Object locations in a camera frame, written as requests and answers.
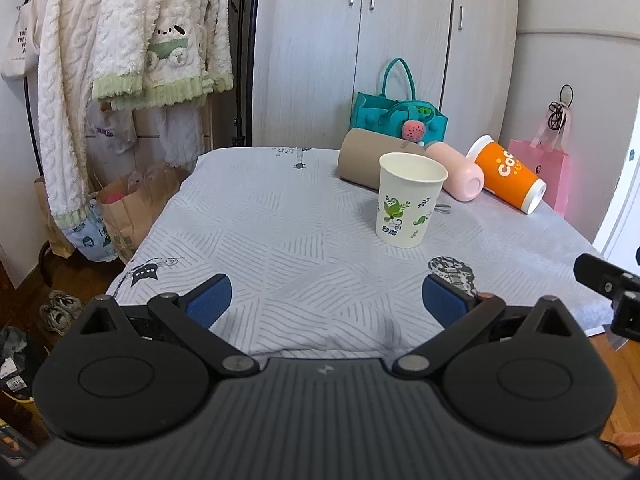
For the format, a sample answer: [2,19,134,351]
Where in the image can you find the white paper cup green print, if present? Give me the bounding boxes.
[375,152,449,249]

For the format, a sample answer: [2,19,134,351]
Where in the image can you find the black tripod pole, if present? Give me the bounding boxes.
[231,0,262,149]

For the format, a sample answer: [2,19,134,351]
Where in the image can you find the pink watermelon plush charm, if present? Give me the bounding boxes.
[399,119,427,144]

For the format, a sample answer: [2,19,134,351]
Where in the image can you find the grey patterned bed sheet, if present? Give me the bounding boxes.
[105,146,615,361]

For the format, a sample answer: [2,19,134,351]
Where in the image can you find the blue and white plastic bag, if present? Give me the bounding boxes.
[64,199,122,264]

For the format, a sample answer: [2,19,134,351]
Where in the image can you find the black clothes rack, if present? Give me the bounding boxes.
[22,0,66,286]

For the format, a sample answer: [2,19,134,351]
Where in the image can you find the dark clothing pile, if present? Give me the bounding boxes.
[0,326,48,403]

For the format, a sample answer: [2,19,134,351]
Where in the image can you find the pink gift bag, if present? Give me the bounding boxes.
[507,104,572,219]

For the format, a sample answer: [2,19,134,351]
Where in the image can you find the pair of grey sneakers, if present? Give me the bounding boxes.
[39,289,85,337]

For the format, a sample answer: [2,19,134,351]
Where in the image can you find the white fluffy pajama top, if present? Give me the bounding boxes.
[91,0,235,112]

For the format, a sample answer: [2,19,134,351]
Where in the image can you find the orange cup white lid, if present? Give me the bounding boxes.
[466,135,548,216]

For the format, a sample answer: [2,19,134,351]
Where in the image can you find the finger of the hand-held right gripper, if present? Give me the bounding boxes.
[573,253,640,296]
[610,290,640,344]

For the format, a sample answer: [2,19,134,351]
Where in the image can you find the grey wardrobe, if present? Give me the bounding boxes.
[251,0,522,161]

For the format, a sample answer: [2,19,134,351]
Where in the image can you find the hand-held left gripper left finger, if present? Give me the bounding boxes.
[80,274,261,381]

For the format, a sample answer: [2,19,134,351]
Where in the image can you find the white canvas tote bag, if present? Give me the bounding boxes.
[0,0,53,81]

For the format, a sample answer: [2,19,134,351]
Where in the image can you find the large brown paper bag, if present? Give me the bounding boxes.
[95,164,190,264]

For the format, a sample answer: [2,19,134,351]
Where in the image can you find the white fluffy robe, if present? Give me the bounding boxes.
[37,0,103,232]

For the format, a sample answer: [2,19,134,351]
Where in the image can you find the small brown paper bag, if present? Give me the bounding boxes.
[33,175,77,260]

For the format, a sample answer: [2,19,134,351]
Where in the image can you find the black hair ties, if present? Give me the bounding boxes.
[547,84,575,131]

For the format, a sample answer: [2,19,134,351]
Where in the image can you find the white door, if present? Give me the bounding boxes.
[592,105,640,273]

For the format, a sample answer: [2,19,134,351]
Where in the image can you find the white fluffy pajama pants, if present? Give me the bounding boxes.
[154,102,207,169]

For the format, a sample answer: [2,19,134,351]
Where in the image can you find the white bag purple print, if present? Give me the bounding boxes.
[84,101,137,162]

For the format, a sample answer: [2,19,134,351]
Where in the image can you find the brown paper cup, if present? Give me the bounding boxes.
[337,127,427,191]

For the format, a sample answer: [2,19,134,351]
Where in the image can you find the teal tote bag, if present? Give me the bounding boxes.
[349,57,449,147]

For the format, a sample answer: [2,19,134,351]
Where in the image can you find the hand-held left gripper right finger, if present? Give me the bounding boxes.
[392,274,586,380]

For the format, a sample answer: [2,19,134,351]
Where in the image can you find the pink cup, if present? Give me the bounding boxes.
[425,142,485,203]

